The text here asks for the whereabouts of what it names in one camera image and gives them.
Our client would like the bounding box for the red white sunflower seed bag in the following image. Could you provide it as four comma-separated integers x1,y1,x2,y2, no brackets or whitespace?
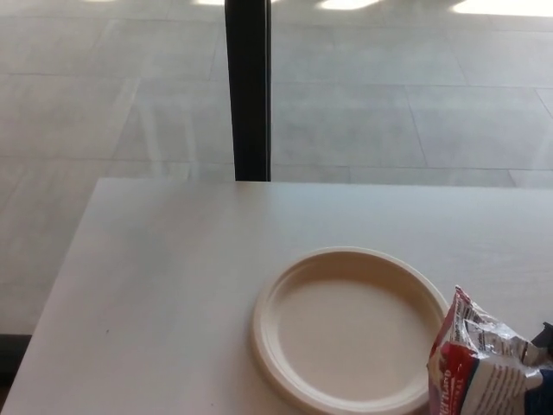
425,284,553,415

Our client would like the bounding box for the cream round paper plate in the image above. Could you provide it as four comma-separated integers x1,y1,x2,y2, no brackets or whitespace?
251,246,451,415

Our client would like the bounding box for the black vertical window post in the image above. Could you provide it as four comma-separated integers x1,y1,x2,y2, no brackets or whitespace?
224,0,273,182

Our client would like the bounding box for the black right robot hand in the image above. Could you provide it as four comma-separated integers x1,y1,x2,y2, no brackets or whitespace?
531,320,553,349

